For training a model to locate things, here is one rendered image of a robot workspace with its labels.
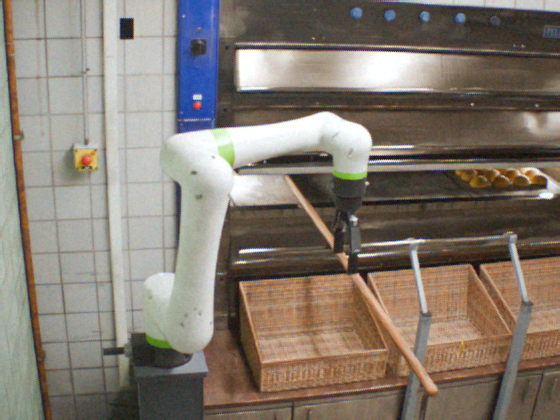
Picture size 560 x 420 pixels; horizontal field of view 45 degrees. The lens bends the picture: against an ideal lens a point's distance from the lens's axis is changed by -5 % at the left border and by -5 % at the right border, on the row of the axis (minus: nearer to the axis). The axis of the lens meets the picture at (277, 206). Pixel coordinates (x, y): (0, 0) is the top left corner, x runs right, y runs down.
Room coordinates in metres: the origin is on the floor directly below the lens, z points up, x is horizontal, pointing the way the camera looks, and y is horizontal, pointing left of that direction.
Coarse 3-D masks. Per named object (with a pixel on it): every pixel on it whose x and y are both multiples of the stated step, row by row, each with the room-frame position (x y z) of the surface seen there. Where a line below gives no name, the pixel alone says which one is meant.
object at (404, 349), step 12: (288, 180) 3.18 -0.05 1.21; (300, 192) 3.02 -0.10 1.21; (312, 216) 2.77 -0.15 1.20; (324, 228) 2.64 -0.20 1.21; (360, 288) 2.17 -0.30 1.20; (372, 300) 2.08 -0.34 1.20; (384, 312) 2.01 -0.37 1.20; (384, 324) 1.94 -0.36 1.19; (396, 336) 1.86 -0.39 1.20; (408, 348) 1.79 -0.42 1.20; (408, 360) 1.74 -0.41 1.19; (420, 372) 1.67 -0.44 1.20; (432, 384) 1.61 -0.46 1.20; (432, 396) 1.59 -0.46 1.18
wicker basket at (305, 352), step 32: (256, 288) 2.81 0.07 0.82; (288, 288) 2.85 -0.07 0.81; (320, 288) 2.88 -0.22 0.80; (352, 288) 2.92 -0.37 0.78; (256, 320) 2.77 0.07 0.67; (288, 320) 2.81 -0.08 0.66; (320, 320) 2.84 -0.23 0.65; (256, 352) 2.44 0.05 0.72; (288, 352) 2.65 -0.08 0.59; (320, 352) 2.66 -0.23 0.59; (352, 352) 2.67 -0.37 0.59; (384, 352) 2.49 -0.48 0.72; (288, 384) 2.38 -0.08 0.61; (320, 384) 2.42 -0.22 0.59
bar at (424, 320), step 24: (408, 240) 2.64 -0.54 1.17; (432, 240) 2.65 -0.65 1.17; (456, 240) 2.68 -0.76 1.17; (480, 240) 2.70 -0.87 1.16; (504, 240) 2.74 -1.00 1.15; (528, 312) 2.52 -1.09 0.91; (408, 384) 2.43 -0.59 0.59; (504, 384) 2.54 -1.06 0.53; (408, 408) 2.41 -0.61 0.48; (504, 408) 2.52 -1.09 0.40
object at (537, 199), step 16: (240, 208) 2.87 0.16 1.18; (256, 208) 2.88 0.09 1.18; (272, 208) 2.89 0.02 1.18; (288, 208) 2.90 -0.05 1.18; (304, 208) 2.91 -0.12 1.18; (320, 208) 2.93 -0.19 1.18; (368, 208) 2.98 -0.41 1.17; (384, 208) 3.00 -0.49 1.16; (400, 208) 3.02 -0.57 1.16; (416, 208) 3.03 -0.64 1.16; (432, 208) 3.05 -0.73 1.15; (448, 208) 3.07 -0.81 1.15; (464, 208) 3.09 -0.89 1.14
